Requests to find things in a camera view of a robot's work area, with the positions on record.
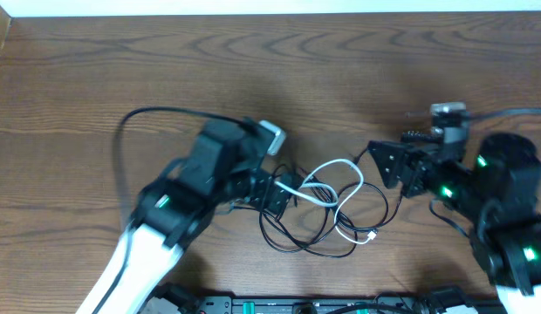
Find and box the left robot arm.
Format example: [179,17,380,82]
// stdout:
[78,119,291,313]

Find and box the black left camera cable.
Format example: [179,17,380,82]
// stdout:
[91,106,250,314]

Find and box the white USB cable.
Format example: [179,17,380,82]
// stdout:
[274,158,379,246]

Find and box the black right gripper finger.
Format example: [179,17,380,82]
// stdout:
[401,131,441,143]
[367,140,412,189]

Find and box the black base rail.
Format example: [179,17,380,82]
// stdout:
[139,283,507,314]

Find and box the black USB cable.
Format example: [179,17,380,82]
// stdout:
[229,147,405,259]

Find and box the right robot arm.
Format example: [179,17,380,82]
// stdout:
[368,133,541,313]

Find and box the black camera cable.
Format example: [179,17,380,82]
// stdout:
[466,106,541,123]
[91,106,250,314]

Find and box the black right camera cable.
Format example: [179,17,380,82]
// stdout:
[466,106,541,123]

